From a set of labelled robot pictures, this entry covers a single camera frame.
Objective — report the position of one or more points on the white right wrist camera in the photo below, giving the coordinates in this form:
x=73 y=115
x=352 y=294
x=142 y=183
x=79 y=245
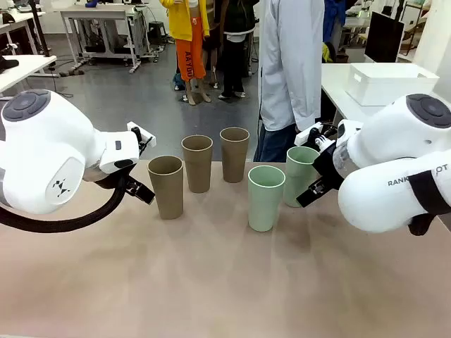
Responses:
x=313 y=135

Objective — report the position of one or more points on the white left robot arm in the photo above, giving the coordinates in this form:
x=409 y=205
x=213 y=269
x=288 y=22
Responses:
x=42 y=158

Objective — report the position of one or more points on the mannequin in yellow and orange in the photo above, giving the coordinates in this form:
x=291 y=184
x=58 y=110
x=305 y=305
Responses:
x=188 y=38

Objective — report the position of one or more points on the person in black clothes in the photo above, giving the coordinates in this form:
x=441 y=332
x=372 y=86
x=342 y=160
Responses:
x=234 y=53

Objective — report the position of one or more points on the white side table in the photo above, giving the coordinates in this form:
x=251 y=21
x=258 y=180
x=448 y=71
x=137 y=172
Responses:
x=338 y=91

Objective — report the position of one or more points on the grey workbench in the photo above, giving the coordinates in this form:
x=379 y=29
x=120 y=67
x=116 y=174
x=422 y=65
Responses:
x=98 y=15

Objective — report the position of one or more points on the person in white shirt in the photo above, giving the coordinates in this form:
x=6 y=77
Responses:
x=289 y=70

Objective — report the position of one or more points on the yellow cloth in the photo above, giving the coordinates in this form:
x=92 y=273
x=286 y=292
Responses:
x=328 y=53

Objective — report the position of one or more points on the black pole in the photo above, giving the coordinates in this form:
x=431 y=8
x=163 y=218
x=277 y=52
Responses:
x=38 y=31

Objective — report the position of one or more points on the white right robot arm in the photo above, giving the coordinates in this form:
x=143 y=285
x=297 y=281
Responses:
x=384 y=169

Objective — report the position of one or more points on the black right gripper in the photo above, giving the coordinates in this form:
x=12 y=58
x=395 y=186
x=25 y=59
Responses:
x=327 y=165

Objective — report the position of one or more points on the brown cup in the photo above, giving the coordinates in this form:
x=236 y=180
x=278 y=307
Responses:
x=234 y=158
x=166 y=190
x=198 y=165

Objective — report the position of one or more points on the white table with black object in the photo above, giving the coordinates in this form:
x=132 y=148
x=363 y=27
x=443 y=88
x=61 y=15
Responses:
x=28 y=68

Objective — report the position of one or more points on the wooden rack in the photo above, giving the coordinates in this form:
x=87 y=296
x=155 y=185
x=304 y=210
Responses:
x=417 y=24

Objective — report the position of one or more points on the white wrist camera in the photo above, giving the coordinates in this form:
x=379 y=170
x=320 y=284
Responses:
x=141 y=135
x=313 y=135

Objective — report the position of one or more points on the black object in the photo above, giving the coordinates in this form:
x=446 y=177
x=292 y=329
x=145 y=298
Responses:
x=7 y=64

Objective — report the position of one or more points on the black monitor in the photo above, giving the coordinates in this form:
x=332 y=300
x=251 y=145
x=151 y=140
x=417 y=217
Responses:
x=384 y=37

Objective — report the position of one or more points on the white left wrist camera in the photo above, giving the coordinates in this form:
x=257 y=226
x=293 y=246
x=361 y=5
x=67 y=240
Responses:
x=141 y=135

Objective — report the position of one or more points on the white plastic basket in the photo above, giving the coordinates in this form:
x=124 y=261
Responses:
x=391 y=84

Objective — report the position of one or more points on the light green cup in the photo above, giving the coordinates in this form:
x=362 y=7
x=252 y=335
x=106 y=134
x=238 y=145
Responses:
x=297 y=176
x=264 y=204

